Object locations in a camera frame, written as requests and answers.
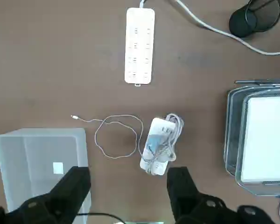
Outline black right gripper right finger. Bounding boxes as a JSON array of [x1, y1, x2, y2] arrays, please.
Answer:
[[166, 166, 277, 224]]

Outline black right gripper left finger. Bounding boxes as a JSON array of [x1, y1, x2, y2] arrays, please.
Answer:
[[0, 166, 92, 224]]

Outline light blue phone charger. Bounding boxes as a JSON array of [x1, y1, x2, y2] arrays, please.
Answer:
[[145, 134, 166, 154]]

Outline long white power strip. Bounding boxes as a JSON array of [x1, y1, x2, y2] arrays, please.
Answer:
[[124, 7, 156, 87]]

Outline white square label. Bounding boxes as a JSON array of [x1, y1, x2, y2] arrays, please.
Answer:
[[53, 162, 64, 175]]

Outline translucent plastic bin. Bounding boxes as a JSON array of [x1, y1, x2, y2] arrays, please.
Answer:
[[0, 127, 92, 224]]

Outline silver mesh stacked file tray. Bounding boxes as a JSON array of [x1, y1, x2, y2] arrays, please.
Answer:
[[224, 79, 280, 196]]

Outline white paper sheet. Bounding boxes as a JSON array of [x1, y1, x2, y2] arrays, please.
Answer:
[[240, 96, 280, 184]]

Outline black mesh pen cup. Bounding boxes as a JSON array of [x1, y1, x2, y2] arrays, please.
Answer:
[[228, 0, 280, 38]]

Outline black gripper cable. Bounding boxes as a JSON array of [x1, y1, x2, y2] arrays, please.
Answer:
[[78, 211, 125, 224]]

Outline bundled grey-white cord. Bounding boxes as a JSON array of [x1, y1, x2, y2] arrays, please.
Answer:
[[143, 113, 185, 175]]

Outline thick white power strip cord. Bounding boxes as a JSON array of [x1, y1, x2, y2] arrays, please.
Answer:
[[139, 0, 280, 56]]

